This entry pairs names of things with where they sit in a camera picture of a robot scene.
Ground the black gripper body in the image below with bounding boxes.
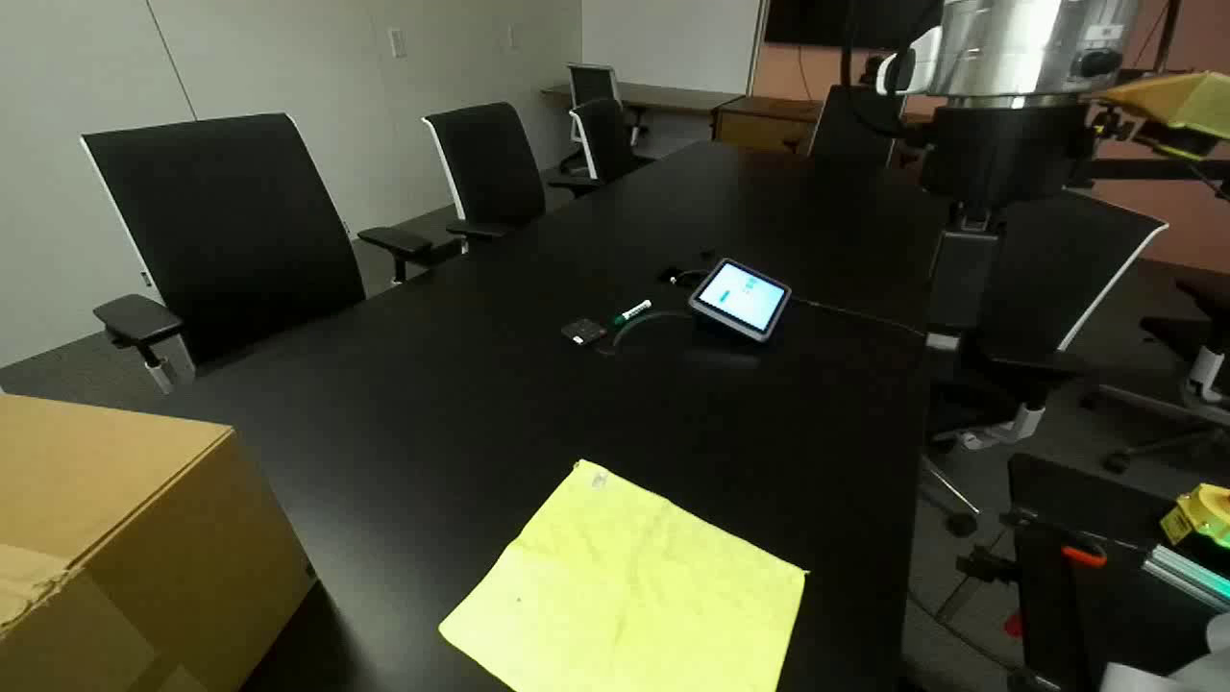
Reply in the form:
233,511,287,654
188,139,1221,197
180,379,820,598
922,91,1094,337

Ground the yellow towel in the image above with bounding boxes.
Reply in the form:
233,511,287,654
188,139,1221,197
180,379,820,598
437,458,808,692

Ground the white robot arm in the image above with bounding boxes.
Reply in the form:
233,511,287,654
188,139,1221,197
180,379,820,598
872,0,1136,334

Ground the right side office chair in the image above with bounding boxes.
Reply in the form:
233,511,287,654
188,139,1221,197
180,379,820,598
925,190,1166,451

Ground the far black office chair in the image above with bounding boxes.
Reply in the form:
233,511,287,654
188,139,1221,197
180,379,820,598
556,65,646,183

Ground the black office chair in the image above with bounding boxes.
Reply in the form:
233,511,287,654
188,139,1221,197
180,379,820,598
83,111,366,390
362,105,546,272
556,65,646,183

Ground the black equipment stand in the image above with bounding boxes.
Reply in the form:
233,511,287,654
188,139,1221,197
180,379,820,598
957,454,1230,692

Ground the small black adapter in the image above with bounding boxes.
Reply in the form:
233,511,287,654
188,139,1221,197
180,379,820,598
562,319,607,344

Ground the near black office chair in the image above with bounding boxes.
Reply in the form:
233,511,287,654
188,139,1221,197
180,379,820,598
83,111,366,390

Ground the cardboard box on table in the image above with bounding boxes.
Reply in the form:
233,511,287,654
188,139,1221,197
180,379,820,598
0,390,315,692

